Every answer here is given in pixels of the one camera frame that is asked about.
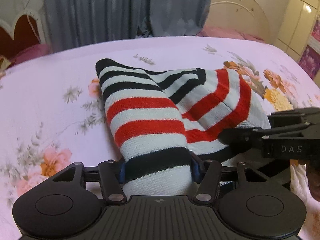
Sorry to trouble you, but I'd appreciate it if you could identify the striped red black white sock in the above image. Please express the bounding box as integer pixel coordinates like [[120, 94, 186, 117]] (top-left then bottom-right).
[[95, 59, 197, 196]]

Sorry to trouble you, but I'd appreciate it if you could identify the person's right hand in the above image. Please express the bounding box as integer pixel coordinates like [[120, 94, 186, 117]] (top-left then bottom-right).
[[290, 160, 319, 202]]

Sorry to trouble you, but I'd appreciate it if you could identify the pink floral bed sheet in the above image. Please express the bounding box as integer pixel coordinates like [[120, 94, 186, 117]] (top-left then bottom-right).
[[1, 37, 319, 239]]

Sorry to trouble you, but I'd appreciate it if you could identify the pink striped pillow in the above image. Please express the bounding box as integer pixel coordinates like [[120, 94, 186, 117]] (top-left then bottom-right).
[[1, 44, 51, 71]]

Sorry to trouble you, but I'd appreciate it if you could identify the blue grey curtain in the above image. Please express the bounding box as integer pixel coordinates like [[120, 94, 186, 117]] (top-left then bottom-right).
[[44, 0, 211, 51]]

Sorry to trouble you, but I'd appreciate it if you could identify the white red heart headboard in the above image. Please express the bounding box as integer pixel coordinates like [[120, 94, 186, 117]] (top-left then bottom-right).
[[1, 12, 45, 58]]

